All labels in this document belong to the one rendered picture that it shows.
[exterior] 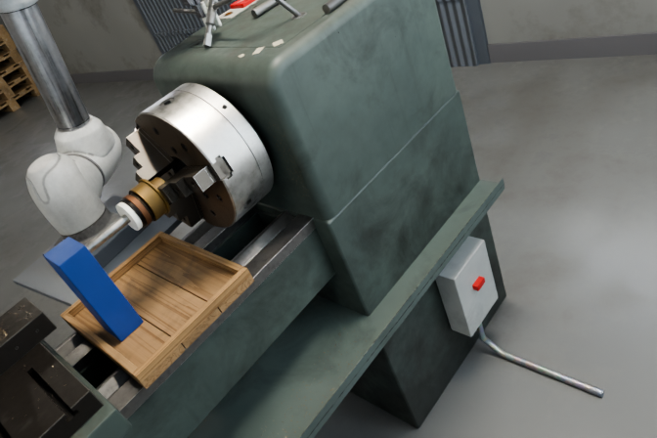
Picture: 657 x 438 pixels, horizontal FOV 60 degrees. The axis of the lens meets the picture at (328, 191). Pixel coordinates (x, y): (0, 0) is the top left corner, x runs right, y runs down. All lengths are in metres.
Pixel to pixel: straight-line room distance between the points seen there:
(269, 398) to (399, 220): 0.55
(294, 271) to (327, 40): 0.53
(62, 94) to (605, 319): 1.85
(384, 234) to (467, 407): 0.71
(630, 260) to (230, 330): 1.51
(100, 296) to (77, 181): 0.65
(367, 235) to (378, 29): 0.49
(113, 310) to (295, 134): 0.52
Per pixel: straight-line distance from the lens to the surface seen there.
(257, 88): 1.17
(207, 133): 1.17
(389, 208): 1.46
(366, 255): 1.43
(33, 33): 1.83
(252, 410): 1.47
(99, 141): 1.93
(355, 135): 1.32
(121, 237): 1.85
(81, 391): 1.11
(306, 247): 1.34
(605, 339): 2.05
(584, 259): 2.29
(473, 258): 1.73
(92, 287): 1.21
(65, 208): 1.81
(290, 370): 1.49
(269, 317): 1.33
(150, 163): 1.28
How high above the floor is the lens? 1.62
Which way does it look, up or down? 33 degrees down
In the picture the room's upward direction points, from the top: 23 degrees counter-clockwise
